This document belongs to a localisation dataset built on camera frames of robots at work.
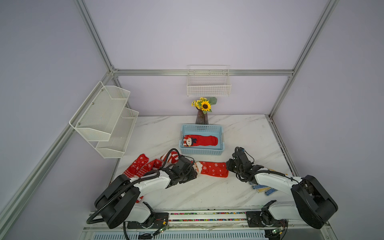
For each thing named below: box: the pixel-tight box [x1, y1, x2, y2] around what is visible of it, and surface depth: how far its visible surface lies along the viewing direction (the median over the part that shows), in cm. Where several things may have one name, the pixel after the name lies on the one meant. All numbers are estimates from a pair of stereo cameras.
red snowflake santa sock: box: [192, 161, 229, 178], surface depth 91 cm
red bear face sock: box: [136, 159, 162, 178], surface depth 91 cm
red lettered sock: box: [123, 153, 150, 179], surface depth 95 cm
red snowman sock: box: [183, 135, 219, 147], surface depth 106 cm
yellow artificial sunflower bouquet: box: [191, 97, 217, 115], surface depth 97 cm
